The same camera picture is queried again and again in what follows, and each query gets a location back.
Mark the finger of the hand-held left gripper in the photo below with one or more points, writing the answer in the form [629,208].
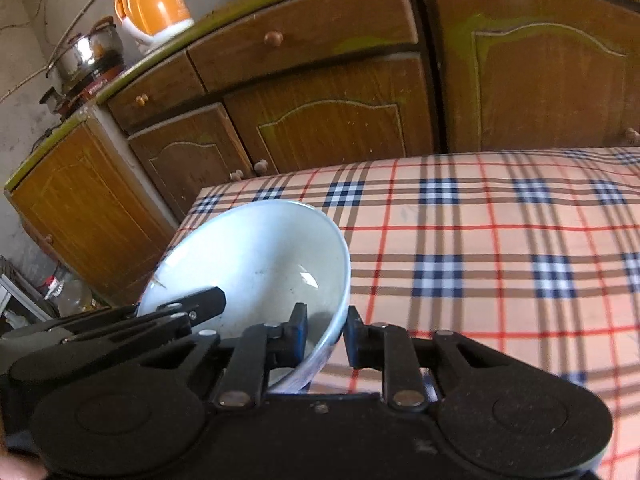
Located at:
[160,329]
[205,302]

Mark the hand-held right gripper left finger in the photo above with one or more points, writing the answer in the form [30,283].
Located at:
[298,340]

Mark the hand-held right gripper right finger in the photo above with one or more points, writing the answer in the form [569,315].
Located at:
[354,347]

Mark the small blue patterned bowl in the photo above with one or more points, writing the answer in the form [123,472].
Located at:
[250,250]

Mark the plastic oil bottle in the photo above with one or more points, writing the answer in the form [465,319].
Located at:
[70,300]

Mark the small wooden cabinet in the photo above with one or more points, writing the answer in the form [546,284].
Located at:
[85,200]

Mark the plaid tablecloth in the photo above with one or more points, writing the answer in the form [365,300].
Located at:
[475,240]

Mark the long wooden cabinet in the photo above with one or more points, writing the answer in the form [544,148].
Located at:
[325,125]

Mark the red induction cooker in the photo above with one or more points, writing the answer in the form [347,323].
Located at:
[95,85]

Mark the small steel pot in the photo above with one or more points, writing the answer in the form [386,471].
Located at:
[52,100]

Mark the steel cooking pot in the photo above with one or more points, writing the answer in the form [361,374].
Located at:
[85,55]

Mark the orange electric kettle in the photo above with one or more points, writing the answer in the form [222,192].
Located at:
[155,5]

